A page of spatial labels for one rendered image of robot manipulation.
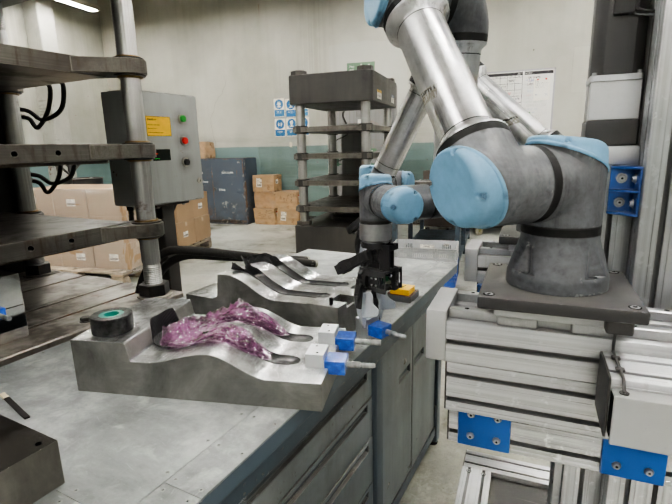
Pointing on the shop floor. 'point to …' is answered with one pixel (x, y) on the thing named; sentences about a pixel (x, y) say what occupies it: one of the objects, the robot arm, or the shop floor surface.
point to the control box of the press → (183, 186)
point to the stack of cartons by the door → (274, 201)
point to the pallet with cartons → (193, 223)
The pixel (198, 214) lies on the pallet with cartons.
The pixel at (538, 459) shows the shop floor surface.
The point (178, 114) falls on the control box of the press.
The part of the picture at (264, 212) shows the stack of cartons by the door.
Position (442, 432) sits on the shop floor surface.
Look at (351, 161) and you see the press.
